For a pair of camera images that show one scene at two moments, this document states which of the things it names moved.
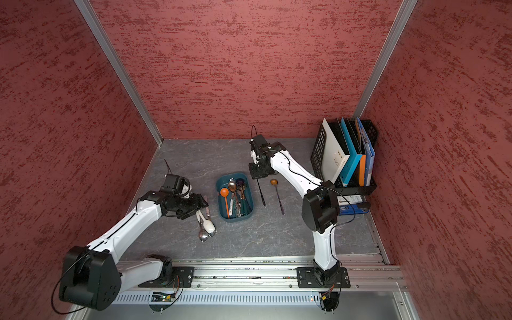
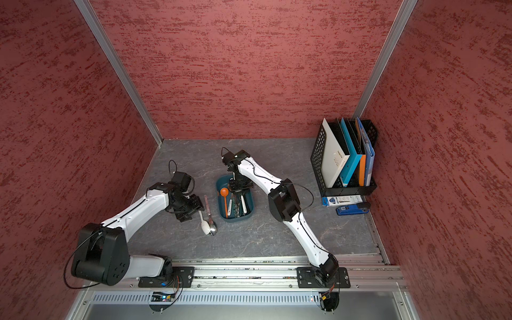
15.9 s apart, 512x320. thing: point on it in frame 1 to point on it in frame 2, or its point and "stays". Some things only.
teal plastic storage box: (222, 182) stays
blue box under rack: (359, 208) stays
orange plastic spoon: (224, 193) stays
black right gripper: (256, 175) to (237, 189)
